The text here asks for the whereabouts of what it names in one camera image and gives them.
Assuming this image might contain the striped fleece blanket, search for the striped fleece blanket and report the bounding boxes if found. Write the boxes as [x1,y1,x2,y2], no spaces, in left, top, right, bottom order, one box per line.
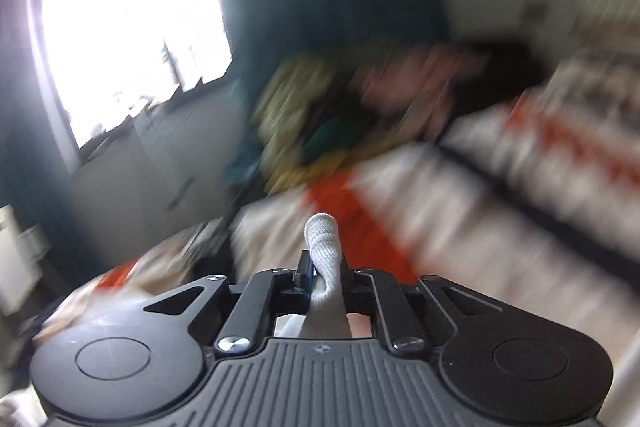
[30,19,640,408]

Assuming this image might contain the window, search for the window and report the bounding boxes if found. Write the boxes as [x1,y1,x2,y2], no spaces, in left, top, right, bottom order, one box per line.
[27,0,236,158]

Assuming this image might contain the white and black chair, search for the white and black chair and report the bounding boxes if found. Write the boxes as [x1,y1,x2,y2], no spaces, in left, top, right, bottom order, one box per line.
[0,204,51,315]

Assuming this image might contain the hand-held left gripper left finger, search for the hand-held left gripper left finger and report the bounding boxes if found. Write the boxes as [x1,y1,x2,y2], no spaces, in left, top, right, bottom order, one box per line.
[142,251,315,355]

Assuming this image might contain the pale yellow knit blanket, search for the pale yellow knit blanket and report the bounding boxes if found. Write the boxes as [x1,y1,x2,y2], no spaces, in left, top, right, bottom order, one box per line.
[252,57,336,188]

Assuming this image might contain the blue curtain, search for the blue curtain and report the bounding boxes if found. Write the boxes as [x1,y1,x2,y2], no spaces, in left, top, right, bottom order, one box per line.
[185,0,446,188]
[0,117,81,258]

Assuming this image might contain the mustard yellow garment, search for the mustard yellow garment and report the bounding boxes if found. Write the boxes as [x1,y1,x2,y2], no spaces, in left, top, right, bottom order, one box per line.
[267,149,351,195]

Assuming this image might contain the dark green garment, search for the dark green garment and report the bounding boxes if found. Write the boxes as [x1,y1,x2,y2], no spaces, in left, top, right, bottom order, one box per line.
[300,114,381,165]

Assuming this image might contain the black sofa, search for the black sofa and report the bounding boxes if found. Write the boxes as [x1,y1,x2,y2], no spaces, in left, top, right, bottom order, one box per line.
[440,39,551,128]

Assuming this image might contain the white sweatpants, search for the white sweatpants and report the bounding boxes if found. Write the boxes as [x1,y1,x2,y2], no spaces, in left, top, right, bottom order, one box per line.
[272,213,355,339]

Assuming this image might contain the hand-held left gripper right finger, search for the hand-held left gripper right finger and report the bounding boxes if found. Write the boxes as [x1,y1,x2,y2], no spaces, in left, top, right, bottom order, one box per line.
[341,257,507,355]

